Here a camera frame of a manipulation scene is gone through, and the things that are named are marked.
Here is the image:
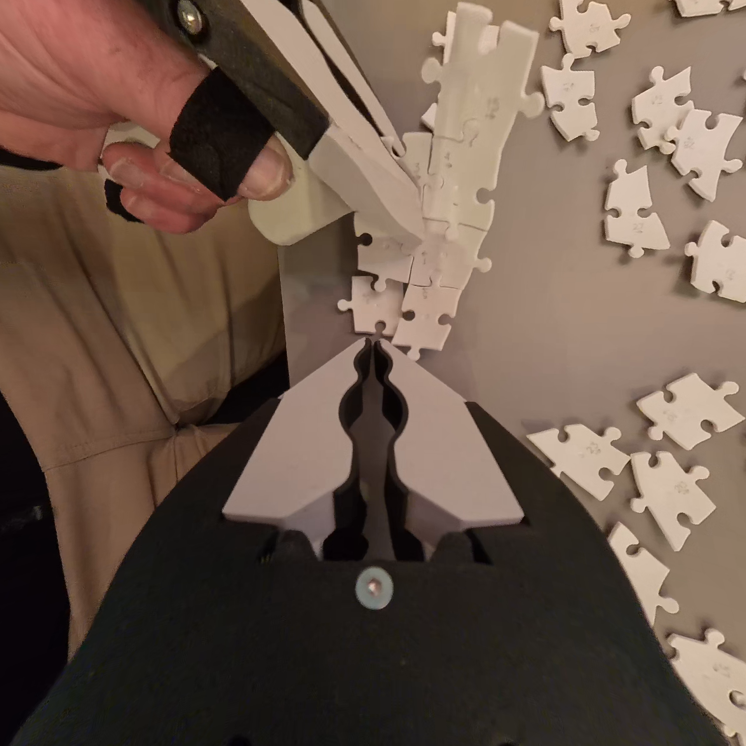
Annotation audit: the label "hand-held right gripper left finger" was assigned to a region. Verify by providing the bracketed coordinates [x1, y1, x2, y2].
[221, 337, 375, 556]

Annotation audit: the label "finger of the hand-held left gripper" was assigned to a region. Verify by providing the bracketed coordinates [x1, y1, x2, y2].
[239, 0, 425, 250]
[288, 0, 408, 157]

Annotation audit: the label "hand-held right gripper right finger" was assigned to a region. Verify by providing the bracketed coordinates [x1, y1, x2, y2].
[376, 338, 525, 553]

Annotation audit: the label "assembled white puzzle section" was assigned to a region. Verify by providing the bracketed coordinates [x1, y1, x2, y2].
[338, 3, 546, 360]

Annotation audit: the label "scattered loose white puzzle pieces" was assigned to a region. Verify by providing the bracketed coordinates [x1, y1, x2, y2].
[527, 0, 746, 741]

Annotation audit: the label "person's left hand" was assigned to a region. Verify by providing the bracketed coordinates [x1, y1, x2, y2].
[0, 0, 293, 234]

